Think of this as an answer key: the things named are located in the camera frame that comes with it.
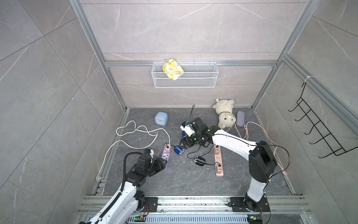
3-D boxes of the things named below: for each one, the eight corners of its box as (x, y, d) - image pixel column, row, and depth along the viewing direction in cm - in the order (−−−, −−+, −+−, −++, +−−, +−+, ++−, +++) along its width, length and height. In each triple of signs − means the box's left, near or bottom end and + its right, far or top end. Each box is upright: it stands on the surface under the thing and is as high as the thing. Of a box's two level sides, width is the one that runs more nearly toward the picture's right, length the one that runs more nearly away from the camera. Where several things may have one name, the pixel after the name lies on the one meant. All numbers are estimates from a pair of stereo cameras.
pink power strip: (215, 176, 85) (218, 172, 79) (213, 149, 97) (215, 144, 91) (222, 176, 85) (225, 172, 79) (219, 149, 97) (221, 144, 91)
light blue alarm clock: (156, 125, 110) (154, 118, 103) (157, 118, 115) (155, 111, 108) (167, 125, 110) (166, 118, 103) (167, 118, 115) (167, 111, 108)
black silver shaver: (193, 162, 90) (193, 160, 88) (196, 156, 93) (196, 154, 91) (203, 167, 88) (203, 165, 86) (205, 161, 91) (206, 159, 89)
